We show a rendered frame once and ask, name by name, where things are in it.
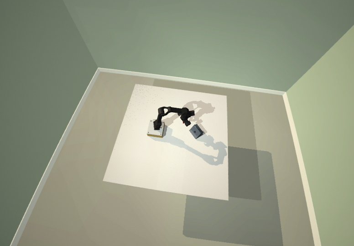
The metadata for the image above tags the grey sloped panel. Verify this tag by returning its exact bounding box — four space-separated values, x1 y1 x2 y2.
189 124 203 139

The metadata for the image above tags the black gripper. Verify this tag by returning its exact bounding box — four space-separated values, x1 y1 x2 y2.
180 116 191 126

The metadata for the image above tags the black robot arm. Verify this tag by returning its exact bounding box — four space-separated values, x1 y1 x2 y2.
153 106 195 130

